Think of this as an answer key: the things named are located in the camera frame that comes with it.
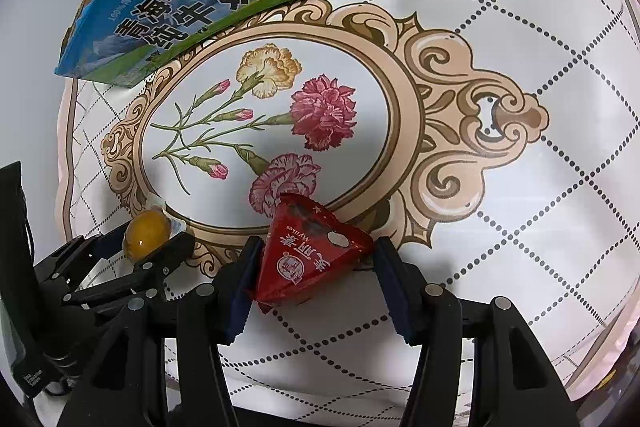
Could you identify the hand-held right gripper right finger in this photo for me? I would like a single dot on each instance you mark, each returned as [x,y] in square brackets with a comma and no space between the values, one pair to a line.
[397,294]

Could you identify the floral quilted mat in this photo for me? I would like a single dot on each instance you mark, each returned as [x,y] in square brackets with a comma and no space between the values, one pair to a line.
[500,207]

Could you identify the red triangular snack packet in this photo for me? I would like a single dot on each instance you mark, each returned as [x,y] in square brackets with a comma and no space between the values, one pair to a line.
[300,257]

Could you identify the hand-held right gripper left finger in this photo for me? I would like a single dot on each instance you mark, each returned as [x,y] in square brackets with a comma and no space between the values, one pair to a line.
[244,294]

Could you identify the yellow jelly cup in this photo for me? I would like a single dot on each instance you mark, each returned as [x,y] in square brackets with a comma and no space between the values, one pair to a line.
[145,229]

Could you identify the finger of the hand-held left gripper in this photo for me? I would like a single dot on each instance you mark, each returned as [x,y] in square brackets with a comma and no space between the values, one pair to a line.
[80,257]
[150,279]

